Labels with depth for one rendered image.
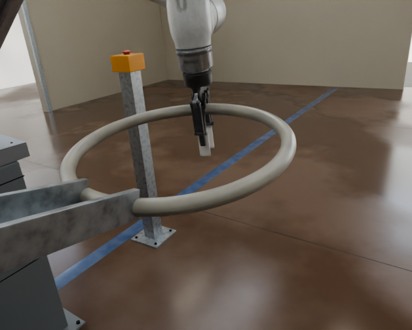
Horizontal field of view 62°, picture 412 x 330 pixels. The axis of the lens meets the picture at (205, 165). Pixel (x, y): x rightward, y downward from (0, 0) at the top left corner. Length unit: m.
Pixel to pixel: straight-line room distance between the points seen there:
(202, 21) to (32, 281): 1.16
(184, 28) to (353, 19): 5.58
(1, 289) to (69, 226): 1.06
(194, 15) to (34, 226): 0.60
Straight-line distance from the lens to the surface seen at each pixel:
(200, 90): 0.90
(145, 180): 1.96
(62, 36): 6.45
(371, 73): 6.35
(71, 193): 0.60
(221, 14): 0.99
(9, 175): 1.37
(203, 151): 0.96
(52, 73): 6.29
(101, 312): 1.79
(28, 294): 1.58
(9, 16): 1.34
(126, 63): 1.77
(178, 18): 0.86
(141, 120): 0.93
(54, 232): 0.45
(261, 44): 6.88
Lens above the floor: 1.21
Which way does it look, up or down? 23 degrees down
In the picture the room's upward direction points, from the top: 4 degrees counter-clockwise
